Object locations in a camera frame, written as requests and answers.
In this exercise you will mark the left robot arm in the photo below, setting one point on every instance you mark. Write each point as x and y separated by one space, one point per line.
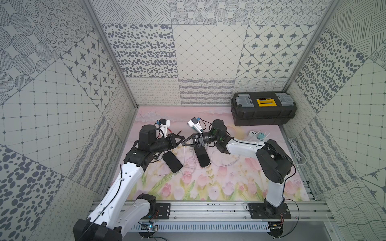
107 222

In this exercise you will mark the pink floral table mat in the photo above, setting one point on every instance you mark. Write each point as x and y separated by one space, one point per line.
227 178

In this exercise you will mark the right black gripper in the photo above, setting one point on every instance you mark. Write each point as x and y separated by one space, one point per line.
194 137

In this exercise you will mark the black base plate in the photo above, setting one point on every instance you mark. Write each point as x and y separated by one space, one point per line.
158 211
265 211

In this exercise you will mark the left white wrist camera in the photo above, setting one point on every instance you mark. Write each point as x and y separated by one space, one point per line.
164 125

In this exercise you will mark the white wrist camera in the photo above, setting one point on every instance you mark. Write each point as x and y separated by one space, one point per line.
194 123
164 125

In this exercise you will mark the black toolbox yellow handle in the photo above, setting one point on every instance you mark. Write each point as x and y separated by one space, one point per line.
262 108

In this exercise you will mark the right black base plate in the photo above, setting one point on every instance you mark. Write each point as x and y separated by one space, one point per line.
265 211

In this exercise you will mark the white slotted cable duct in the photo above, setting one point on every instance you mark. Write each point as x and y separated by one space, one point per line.
213 227

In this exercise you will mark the black smartphone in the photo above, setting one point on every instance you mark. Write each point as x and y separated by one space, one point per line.
202 156
172 161

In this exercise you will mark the aluminium mounting rail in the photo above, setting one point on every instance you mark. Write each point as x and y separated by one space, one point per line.
239 211

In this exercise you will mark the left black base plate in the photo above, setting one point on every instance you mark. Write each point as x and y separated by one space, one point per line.
158 211

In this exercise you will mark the small circuit board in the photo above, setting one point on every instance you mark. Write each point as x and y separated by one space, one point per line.
149 227

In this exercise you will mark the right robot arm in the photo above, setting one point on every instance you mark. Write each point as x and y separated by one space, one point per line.
274 161

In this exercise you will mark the white power strip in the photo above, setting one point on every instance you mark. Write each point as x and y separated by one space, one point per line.
258 136

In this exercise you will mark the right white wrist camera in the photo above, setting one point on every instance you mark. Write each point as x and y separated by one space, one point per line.
194 123

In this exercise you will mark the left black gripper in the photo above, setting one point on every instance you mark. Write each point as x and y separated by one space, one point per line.
170 141

